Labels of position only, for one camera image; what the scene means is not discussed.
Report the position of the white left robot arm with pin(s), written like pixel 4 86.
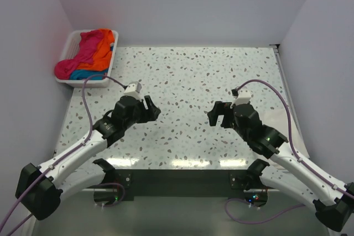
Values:
pixel 39 188

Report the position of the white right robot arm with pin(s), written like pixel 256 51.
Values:
pixel 285 168

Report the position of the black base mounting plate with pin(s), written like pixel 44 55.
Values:
pixel 175 183

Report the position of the blue t shirt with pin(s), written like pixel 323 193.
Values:
pixel 83 74

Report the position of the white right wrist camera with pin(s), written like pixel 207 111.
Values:
pixel 241 96

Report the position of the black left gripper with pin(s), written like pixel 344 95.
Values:
pixel 154 111

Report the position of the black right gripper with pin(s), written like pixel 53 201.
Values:
pixel 218 109

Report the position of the orange t shirt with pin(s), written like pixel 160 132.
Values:
pixel 102 56

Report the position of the pink t shirt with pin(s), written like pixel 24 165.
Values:
pixel 87 47

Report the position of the white plastic laundry basket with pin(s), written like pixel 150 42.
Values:
pixel 71 48

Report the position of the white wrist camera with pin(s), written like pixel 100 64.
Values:
pixel 241 96
pixel 133 90

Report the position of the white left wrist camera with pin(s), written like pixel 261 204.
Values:
pixel 133 90

